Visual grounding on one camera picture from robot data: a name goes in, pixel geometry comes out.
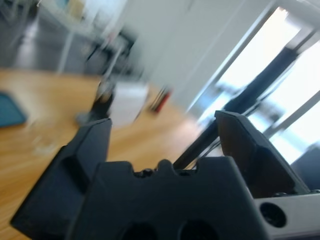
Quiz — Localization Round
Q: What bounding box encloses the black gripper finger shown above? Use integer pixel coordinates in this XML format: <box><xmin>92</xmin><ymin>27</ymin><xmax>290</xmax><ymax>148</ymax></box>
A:
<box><xmin>9</xmin><ymin>117</ymin><xmax>113</xmax><ymax>240</ymax></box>
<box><xmin>214</xmin><ymin>109</ymin><xmax>312</xmax><ymax>199</ymax></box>

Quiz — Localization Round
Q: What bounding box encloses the white capsule coffee machine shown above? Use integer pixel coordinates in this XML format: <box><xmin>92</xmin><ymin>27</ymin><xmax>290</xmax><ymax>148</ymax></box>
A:
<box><xmin>74</xmin><ymin>77</ymin><xmax>151</xmax><ymax>130</ymax></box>

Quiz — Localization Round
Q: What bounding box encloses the teal plastic tray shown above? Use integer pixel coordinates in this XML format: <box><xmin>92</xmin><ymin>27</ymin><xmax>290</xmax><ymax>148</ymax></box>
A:
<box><xmin>0</xmin><ymin>91</ymin><xmax>28</xmax><ymax>129</ymax></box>

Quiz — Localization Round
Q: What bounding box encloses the black capsule holder with rods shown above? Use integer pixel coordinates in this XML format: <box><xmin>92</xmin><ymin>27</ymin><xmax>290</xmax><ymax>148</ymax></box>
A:
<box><xmin>148</xmin><ymin>86</ymin><xmax>173</xmax><ymax>115</ymax></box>

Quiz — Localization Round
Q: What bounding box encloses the black office chair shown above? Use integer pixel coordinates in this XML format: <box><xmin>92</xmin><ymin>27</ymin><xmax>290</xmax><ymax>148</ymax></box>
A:
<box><xmin>86</xmin><ymin>29</ymin><xmax>140</xmax><ymax>76</ymax></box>

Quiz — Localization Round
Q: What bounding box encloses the white office desk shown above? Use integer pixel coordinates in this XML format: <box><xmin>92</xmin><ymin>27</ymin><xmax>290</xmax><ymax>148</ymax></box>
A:
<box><xmin>37</xmin><ymin>0</ymin><xmax>121</xmax><ymax>76</ymax></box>

